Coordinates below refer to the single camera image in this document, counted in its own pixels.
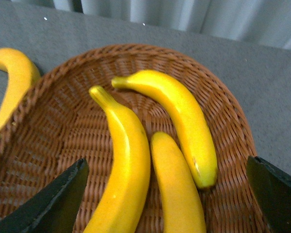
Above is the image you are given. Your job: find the yellow banana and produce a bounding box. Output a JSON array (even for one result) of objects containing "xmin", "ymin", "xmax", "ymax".
[
  {"xmin": 84, "ymin": 85, "xmax": 151, "ymax": 233},
  {"xmin": 111, "ymin": 70, "xmax": 218, "ymax": 189},
  {"xmin": 0, "ymin": 48, "xmax": 41, "ymax": 130},
  {"xmin": 150, "ymin": 132, "xmax": 207, "ymax": 233}
]

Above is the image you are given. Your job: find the brown wicker basket with bananas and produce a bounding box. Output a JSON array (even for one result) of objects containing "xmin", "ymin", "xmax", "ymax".
[{"xmin": 0, "ymin": 44, "xmax": 270, "ymax": 233}]

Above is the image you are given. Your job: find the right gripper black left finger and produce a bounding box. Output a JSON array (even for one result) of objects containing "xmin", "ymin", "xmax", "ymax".
[{"xmin": 0, "ymin": 158, "xmax": 89, "ymax": 233}]

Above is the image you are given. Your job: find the white pleated curtain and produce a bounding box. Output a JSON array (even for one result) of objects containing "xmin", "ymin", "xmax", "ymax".
[{"xmin": 52, "ymin": 0, "xmax": 291, "ymax": 51}]

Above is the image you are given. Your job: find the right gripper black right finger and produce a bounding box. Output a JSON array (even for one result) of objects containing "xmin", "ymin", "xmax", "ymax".
[{"xmin": 246, "ymin": 156, "xmax": 291, "ymax": 233}]

